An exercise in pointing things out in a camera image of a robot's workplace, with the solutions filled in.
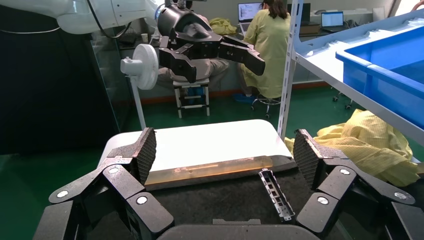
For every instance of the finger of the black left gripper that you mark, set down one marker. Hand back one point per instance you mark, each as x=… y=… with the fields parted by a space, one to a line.
x=245 y=56
x=180 y=63

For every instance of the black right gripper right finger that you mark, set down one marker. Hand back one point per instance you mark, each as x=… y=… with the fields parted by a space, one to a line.
x=304 y=155

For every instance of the yellow cloth on desk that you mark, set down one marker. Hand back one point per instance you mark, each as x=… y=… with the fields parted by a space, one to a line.
x=223 y=26

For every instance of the white pedestal fan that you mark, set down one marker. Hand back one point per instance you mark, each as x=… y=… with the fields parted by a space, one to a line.
x=145 y=66

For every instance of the black partition panel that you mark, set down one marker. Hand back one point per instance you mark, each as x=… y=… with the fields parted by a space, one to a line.
x=49 y=92

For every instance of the grey metal bracket part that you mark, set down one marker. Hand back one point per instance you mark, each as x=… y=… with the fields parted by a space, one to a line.
x=276 y=195

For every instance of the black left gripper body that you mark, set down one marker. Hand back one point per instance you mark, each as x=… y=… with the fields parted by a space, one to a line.
x=188 y=26

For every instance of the office chair caster base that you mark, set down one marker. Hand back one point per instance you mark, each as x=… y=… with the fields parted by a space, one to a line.
x=342 y=101

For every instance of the crumpled yellow garment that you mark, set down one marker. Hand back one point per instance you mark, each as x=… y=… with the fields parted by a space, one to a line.
x=364 y=149

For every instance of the black computer monitor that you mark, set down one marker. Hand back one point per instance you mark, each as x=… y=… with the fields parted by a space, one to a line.
x=308 y=13

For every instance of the open laptop computer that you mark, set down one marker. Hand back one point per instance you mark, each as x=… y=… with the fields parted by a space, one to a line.
x=248 y=13
x=332 y=20

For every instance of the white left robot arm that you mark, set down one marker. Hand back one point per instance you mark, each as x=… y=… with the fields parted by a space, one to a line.
x=99 y=10

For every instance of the blue plastic bin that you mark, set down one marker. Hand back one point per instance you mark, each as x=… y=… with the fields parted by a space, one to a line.
x=387 y=76

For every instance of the black conveyor mat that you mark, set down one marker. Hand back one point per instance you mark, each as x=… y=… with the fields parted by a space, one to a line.
x=225 y=198

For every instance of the black stool chrome base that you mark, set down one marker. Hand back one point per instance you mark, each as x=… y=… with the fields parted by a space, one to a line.
x=266 y=104

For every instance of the small white paper cup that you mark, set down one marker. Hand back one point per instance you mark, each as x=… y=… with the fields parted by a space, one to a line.
x=144 y=37

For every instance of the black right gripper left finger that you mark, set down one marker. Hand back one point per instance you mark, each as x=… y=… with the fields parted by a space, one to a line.
x=145 y=152

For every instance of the perforated white shelf post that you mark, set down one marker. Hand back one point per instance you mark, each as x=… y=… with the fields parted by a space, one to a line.
x=288 y=66

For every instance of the person in yellow gown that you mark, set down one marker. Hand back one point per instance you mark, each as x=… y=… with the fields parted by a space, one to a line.
x=268 y=49

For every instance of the white step stool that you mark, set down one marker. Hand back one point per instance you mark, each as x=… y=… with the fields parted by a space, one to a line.
x=190 y=84

